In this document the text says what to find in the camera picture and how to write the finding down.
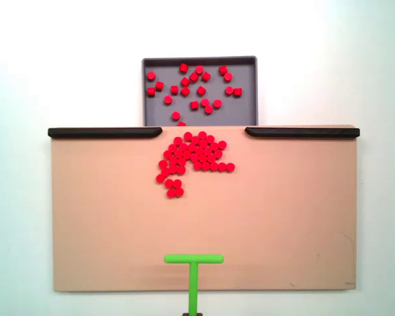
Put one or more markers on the beige rectangular work board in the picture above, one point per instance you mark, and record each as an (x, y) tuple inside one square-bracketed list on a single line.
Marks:
[(250, 214)]

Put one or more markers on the grey plastic tray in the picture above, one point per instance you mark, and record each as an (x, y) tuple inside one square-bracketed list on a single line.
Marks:
[(243, 108)]

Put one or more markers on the green T-shaped pusher tool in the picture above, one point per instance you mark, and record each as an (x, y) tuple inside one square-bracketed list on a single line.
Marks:
[(194, 283)]

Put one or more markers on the red cylindrical granule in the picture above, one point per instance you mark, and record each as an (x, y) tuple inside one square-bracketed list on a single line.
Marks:
[(159, 86), (172, 147), (203, 158), (183, 146), (194, 157), (198, 150), (188, 136), (160, 178), (185, 81), (175, 115), (214, 166), (167, 154), (228, 77), (181, 124), (237, 91), (211, 159), (168, 182), (164, 171), (210, 139), (195, 140), (206, 76), (171, 193), (193, 77), (163, 164), (191, 147), (173, 161), (179, 192), (222, 167), (229, 90), (214, 146), (151, 91), (194, 105), (177, 153), (222, 144), (185, 91), (183, 68), (174, 89), (177, 183), (199, 69), (208, 109), (201, 90), (204, 102), (217, 103), (222, 69), (167, 99), (186, 154), (230, 167), (181, 169), (205, 166), (218, 153), (207, 151), (203, 143), (202, 135), (197, 165), (181, 160), (151, 75), (172, 169), (178, 141)]

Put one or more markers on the black edge rail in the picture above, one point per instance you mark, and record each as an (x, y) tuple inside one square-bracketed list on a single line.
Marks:
[(102, 132), (303, 132)]

